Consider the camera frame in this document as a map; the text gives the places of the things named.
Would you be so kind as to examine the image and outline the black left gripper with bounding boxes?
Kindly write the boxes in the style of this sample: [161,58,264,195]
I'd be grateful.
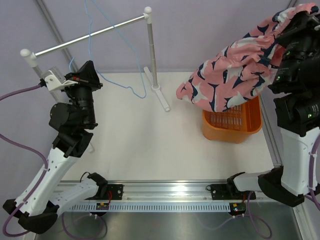
[61,60,103,127]

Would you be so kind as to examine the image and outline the pink patterned shorts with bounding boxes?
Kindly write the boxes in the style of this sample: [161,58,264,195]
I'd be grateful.
[176,3,319,113]

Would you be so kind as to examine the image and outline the light blue wire hanger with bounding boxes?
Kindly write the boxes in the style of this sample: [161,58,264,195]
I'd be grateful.
[68,0,149,98]

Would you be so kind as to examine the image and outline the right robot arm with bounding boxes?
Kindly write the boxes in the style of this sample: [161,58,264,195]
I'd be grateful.
[226,10,320,207]

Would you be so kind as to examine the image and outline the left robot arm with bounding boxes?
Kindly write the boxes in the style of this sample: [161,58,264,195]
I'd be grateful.
[3,60,109,234]

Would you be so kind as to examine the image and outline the white and silver clothes rack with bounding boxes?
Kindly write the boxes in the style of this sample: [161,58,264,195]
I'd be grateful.
[19,6,171,153]

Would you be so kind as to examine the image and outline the orange plastic basket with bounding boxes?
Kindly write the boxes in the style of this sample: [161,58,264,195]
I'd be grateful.
[202,97,263,144]

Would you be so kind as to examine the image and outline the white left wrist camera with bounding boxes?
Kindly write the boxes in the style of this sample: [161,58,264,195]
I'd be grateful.
[41,67,78,92]

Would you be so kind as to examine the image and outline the black left mount plate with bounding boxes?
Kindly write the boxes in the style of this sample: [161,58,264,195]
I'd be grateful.
[85,184,124,201]

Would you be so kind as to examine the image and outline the black mount plate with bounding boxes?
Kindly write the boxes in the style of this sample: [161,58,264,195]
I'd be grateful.
[85,184,124,201]
[205,183,250,201]

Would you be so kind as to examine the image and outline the white slotted cable duct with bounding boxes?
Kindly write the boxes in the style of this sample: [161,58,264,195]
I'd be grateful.
[69,202,231,213]

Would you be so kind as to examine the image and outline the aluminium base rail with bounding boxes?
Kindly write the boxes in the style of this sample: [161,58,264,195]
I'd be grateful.
[108,180,241,203]

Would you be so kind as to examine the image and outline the black right mount plate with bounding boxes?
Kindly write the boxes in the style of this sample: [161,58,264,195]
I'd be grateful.
[205,183,250,201]

